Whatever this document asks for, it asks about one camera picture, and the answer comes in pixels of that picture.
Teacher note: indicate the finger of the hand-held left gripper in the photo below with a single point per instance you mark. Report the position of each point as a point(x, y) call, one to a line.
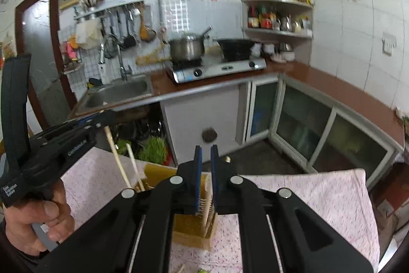
point(83, 131)
point(102, 118)

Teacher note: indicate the yellow black scrub cloth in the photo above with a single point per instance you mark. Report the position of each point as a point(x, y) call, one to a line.
point(95, 83)

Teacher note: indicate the person's left hand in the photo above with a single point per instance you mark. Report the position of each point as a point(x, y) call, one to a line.
point(28, 228)

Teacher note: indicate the white hanging plastic bag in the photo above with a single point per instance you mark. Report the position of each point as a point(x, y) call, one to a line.
point(88, 34)

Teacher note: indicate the pale condiment containers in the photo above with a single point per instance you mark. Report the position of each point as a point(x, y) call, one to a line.
point(302, 25)

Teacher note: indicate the steel pot with lid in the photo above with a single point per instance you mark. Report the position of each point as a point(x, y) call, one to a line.
point(187, 47)

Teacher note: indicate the black hanging spatula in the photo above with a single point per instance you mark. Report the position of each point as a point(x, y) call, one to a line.
point(130, 39)

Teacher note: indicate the pink hanging item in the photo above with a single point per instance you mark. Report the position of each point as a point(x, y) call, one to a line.
point(71, 50)

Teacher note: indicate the yellow slotted utensil holder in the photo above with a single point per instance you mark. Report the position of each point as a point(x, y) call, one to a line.
point(185, 229)

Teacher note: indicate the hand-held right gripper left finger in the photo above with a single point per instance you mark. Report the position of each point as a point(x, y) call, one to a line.
point(198, 183)

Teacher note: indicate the wooden chopstick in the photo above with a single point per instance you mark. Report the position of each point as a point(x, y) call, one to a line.
point(207, 205)
point(116, 154)
point(135, 164)

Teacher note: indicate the floral pink tablecloth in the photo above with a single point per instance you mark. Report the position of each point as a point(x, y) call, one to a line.
point(319, 196)

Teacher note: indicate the dark round cabinet knob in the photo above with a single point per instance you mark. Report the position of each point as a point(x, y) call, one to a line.
point(209, 135)

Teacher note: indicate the stack of white dishes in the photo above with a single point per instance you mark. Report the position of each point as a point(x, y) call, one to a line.
point(278, 52)

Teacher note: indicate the dark red sauce bottle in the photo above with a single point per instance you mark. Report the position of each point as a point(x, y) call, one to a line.
point(253, 18)

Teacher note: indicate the wooden hanging ladle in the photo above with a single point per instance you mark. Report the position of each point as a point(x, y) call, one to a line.
point(147, 31)

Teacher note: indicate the orange hanging plastic bag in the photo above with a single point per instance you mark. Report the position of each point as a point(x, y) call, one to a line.
point(7, 47)

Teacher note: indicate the white corner shelf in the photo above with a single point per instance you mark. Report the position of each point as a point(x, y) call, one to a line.
point(278, 33)

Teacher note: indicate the steel kettle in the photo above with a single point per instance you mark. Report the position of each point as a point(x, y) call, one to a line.
point(286, 24)

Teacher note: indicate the brown kitchen counter cabinet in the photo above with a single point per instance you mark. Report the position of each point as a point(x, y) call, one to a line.
point(351, 94)

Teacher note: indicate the silver gas stove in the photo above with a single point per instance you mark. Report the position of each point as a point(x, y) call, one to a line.
point(220, 70)

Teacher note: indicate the stainless steel sink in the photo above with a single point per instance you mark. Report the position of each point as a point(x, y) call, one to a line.
point(118, 94)

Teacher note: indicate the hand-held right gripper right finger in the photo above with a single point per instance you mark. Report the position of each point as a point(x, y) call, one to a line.
point(214, 183)

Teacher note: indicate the metal wall shelf rack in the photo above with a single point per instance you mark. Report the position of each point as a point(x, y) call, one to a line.
point(108, 9)

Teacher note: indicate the white wall socket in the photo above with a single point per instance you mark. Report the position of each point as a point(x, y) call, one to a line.
point(389, 42)

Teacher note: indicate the green leafy vegetables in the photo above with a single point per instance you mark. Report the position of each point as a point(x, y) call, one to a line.
point(153, 150)

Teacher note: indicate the black wok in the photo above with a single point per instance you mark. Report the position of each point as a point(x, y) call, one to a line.
point(238, 49)

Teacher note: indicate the chrome sink faucet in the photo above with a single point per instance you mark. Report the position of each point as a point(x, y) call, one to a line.
point(120, 65)

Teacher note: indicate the brown door with frosted glass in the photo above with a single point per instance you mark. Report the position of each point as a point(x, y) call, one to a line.
point(41, 52)

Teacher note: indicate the red lidded jar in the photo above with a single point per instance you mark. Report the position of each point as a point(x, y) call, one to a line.
point(266, 22)

